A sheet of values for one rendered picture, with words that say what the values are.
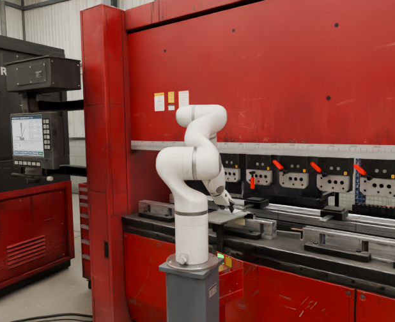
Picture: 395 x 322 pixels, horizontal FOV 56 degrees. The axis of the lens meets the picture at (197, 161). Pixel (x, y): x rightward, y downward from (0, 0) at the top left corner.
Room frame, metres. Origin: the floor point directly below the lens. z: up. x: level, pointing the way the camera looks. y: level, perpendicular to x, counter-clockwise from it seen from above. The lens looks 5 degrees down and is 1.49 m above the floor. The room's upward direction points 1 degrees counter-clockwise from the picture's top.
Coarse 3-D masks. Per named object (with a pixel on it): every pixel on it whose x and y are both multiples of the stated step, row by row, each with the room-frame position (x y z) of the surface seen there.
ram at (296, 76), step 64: (320, 0) 1.81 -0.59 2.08; (384, 0) 1.63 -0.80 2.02; (128, 64) 2.65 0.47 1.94; (192, 64) 2.29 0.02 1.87; (256, 64) 2.02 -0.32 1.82; (320, 64) 1.80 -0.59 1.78; (384, 64) 1.63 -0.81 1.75; (256, 128) 2.02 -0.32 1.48; (320, 128) 1.80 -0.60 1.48; (384, 128) 1.62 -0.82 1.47
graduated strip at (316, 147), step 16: (144, 144) 2.56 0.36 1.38; (160, 144) 2.46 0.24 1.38; (176, 144) 2.38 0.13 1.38; (224, 144) 2.15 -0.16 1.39; (240, 144) 2.08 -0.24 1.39; (256, 144) 2.02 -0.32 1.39; (272, 144) 1.96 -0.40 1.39; (288, 144) 1.90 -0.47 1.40; (304, 144) 1.85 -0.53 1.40; (320, 144) 1.80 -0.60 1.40; (336, 144) 1.75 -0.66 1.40; (352, 144) 1.71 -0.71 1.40
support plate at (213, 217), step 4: (212, 212) 2.11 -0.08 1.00; (216, 212) 2.11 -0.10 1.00; (240, 212) 2.10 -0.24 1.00; (208, 216) 2.02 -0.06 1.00; (212, 216) 2.02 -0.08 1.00; (216, 216) 2.01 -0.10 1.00; (220, 216) 2.01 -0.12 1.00; (224, 216) 2.01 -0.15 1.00; (228, 216) 2.01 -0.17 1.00; (232, 216) 2.01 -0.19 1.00; (236, 216) 2.01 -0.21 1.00; (240, 216) 2.03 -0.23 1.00; (208, 220) 1.92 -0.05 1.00; (212, 220) 1.92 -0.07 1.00; (216, 220) 1.92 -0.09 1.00; (220, 220) 1.92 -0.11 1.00; (224, 220) 1.91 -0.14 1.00; (228, 220) 1.93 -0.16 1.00
